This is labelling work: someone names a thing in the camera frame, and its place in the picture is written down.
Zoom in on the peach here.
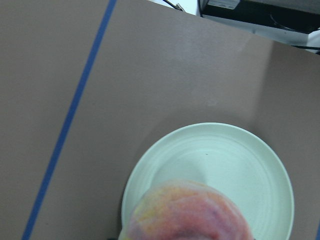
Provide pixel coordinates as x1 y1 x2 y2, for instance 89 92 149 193
118 180 254 240

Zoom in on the light green plate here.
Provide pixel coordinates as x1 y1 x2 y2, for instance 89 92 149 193
121 122 295 240

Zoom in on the black computer box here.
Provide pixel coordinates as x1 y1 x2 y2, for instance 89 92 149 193
197 0 320 49

